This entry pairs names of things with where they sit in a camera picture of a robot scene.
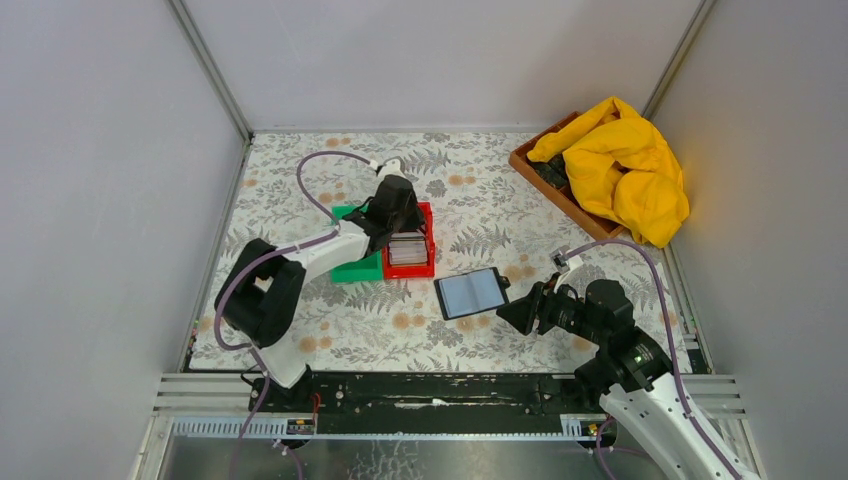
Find clear card stack in bin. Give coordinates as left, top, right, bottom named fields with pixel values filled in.
left=387, top=231, right=429, bottom=267

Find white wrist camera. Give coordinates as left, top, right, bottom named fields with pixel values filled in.
left=550, top=249, right=584, bottom=290
left=375, top=157, right=405, bottom=179

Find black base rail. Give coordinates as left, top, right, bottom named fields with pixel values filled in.
left=248, top=371, right=607, bottom=435

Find floral table mat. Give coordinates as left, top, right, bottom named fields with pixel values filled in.
left=188, top=131, right=694, bottom=375

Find brown wooden tray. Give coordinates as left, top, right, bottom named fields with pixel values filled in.
left=509, top=111, right=626, bottom=240

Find grey slotted cable duct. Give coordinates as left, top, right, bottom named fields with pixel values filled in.
left=173, top=414, right=598, bottom=443

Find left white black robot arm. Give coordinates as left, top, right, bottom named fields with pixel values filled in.
left=214, top=174, right=425, bottom=411

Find black leather card holder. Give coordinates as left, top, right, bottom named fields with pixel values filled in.
left=433, top=267, right=511, bottom=321

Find yellow cloth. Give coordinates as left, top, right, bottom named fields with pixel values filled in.
left=526, top=96, right=690, bottom=248

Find green plastic bin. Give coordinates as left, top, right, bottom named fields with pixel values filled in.
left=328, top=203, right=387, bottom=285

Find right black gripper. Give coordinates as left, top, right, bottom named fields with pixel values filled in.
left=494, top=272, right=606, bottom=345

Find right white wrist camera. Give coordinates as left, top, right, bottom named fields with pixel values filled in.
left=550, top=249, right=584, bottom=290

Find dark items in tray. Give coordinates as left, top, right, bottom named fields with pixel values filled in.
left=533, top=154, right=570, bottom=189

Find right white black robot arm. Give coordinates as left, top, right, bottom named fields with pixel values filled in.
left=496, top=277, right=759, bottom=479

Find red plastic bin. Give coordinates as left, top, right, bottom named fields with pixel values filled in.
left=382, top=202, right=436, bottom=279

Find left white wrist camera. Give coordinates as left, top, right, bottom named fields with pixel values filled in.
left=375, top=157, right=405, bottom=179

